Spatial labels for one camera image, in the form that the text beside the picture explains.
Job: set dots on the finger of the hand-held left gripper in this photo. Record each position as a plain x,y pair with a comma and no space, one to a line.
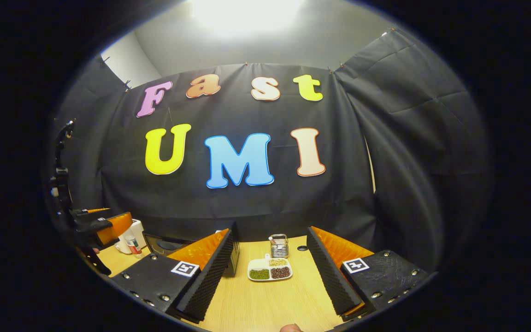
113,227
90,211

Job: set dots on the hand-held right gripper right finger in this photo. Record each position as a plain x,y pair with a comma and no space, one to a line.
332,276

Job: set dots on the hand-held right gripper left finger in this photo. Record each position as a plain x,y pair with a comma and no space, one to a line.
212,272

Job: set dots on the black electric oven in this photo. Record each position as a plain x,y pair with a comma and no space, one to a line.
164,244

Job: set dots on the white toaster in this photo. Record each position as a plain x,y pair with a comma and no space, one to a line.
137,230

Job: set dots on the clear plastic bottle red label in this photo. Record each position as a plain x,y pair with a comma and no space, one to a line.
132,246

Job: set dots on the white divided dish of beans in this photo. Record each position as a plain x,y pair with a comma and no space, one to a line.
270,271

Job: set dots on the large ceiling light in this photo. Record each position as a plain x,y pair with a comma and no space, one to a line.
247,14

